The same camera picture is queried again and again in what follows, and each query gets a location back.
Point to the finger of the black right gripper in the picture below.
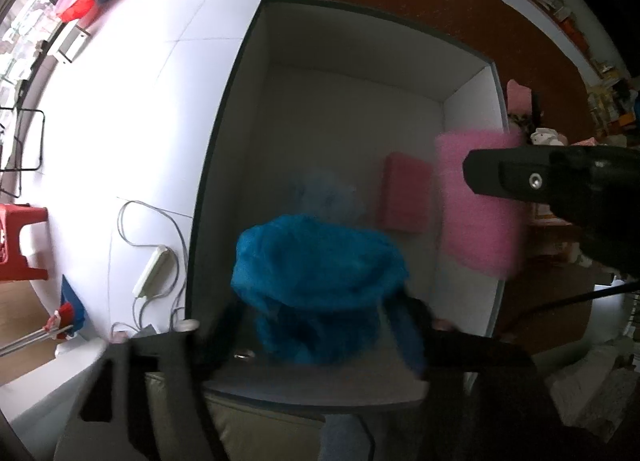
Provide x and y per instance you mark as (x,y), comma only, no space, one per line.
(518,173)

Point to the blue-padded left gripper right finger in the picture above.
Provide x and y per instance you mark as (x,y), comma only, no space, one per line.
(484,400)

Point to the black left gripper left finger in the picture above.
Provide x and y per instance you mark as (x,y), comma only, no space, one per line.
(112,419)

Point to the pink foam sponge block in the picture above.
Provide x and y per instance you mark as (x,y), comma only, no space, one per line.
(479,232)

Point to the small pink foam sponge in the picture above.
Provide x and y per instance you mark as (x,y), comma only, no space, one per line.
(405,194)

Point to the dark blue fluffy cloth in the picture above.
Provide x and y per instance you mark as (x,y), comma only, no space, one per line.
(319,291)

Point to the light blue fluffy cloth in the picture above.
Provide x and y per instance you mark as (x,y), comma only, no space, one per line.
(322,194)

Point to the cluttered round side table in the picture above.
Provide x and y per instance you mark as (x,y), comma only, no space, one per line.
(614,108)

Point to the white power strip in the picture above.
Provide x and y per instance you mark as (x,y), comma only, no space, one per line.
(148,282)

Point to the red plastic stool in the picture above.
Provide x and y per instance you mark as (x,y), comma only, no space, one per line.
(14,265)

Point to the white open storage box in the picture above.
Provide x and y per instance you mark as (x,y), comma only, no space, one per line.
(319,95)

